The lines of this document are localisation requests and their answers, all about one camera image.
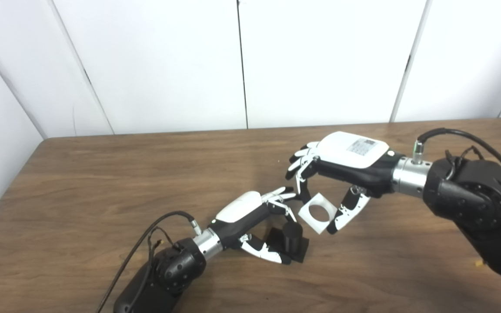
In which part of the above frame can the black and white left hand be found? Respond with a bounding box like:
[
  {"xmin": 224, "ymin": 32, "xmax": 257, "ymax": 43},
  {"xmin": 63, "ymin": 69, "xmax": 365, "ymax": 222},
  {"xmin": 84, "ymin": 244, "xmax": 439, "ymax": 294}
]
[{"xmin": 208, "ymin": 186, "xmax": 298, "ymax": 265}]

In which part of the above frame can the white square piece with hole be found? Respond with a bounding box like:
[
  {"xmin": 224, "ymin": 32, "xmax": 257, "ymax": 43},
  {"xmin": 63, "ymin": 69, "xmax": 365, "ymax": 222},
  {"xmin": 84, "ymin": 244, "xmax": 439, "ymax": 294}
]
[{"xmin": 298, "ymin": 193, "xmax": 338, "ymax": 235}]

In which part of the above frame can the black peg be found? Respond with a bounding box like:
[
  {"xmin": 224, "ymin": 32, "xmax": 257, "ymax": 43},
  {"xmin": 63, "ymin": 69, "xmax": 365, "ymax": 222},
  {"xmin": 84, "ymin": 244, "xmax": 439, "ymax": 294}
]
[{"xmin": 266, "ymin": 222, "xmax": 310, "ymax": 263}]

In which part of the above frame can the black and white right hand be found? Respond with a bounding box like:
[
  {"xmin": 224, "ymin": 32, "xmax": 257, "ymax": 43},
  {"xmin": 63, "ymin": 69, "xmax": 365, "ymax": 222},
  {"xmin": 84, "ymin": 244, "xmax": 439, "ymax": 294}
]
[{"xmin": 285, "ymin": 131, "xmax": 405, "ymax": 235}]

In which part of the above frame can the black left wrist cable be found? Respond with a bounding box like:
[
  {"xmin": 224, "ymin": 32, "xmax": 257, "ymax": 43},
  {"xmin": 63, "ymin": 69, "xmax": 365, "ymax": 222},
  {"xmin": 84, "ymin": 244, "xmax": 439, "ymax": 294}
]
[{"xmin": 96, "ymin": 211, "xmax": 202, "ymax": 313}]

